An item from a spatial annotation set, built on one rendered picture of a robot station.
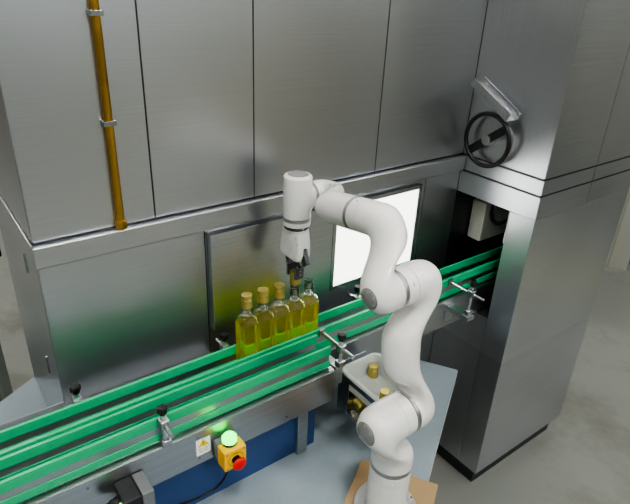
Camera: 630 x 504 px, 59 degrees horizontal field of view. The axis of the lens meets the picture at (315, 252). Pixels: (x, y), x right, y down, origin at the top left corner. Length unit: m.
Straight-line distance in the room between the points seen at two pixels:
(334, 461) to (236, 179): 0.98
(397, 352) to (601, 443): 2.24
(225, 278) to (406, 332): 0.64
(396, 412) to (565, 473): 1.86
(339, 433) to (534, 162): 1.20
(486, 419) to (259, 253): 1.41
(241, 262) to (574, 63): 1.26
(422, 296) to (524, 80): 1.06
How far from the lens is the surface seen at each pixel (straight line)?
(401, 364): 1.45
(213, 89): 1.61
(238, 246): 1.76
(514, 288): 2.37
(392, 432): 1.52
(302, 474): 1.95
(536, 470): 3.24
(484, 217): 2.54
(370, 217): 1.36
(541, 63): 2.17
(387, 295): 1.30
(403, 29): 2.00
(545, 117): 2.16
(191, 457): 1.72
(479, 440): 2.84
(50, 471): 1.57
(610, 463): 3.45
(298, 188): 1.60
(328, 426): 2.11
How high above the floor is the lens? 2.20
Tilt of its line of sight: 27 degrees down
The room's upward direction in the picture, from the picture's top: 3 degrees clockwise
